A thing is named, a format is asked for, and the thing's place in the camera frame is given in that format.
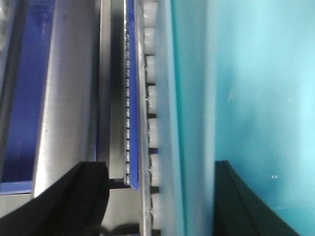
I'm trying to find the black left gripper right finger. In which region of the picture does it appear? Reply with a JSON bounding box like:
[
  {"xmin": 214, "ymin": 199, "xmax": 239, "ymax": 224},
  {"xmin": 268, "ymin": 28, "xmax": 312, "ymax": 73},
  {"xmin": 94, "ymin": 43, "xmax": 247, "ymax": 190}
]
[{"xmin": 214, "ymin": 160, "xmax": 299, "ymax": 236}]

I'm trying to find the light cyan plastic bin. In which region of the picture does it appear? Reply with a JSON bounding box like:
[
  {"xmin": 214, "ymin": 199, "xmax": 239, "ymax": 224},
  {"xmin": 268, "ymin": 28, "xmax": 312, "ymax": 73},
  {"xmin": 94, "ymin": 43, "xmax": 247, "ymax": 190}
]
[{"xmin": 155, "ymin": 0, "xmax": 315, "ymax": 236}]

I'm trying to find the white roller track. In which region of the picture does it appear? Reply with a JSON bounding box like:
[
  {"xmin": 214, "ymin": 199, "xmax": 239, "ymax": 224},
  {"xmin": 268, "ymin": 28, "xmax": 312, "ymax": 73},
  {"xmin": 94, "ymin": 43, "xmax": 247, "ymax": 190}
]
[{"xmin": 134, "ymin": 0, "xmax": 162, "ymax": 236}]

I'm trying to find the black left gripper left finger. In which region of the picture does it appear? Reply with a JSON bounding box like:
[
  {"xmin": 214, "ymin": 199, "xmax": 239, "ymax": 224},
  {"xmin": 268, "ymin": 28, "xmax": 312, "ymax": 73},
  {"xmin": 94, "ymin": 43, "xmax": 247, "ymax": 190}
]
[{"xmin": 0, "ymin": 162, "xmax": 109, "ymax": 236}]

